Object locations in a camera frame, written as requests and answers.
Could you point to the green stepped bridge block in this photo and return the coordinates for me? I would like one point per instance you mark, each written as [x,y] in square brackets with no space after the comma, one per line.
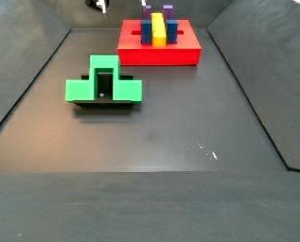
[87,90]

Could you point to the red board base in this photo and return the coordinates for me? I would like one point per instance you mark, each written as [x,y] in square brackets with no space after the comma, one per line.
[135,54]

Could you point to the black angle fixture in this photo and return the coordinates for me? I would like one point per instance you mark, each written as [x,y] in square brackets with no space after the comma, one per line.
[104,93]

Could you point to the purple block left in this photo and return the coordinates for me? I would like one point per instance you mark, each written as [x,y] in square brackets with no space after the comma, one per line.
[147,12]

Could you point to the purple block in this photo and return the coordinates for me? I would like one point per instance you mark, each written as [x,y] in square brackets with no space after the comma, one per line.
[147,12]
[168,12]

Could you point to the purple block right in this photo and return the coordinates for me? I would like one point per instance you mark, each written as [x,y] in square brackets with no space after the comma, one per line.
[168,12]

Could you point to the yellow arch block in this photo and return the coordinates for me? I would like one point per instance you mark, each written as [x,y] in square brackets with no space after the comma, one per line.
[159,30]

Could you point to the blue block left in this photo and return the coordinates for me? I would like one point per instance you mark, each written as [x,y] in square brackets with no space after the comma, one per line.
[147,32]

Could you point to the blue block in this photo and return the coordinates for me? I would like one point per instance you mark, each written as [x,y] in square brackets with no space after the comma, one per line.
[172,24]
[147,32]

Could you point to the blue block right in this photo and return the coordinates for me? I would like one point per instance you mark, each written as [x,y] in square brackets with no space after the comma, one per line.
[172,24]

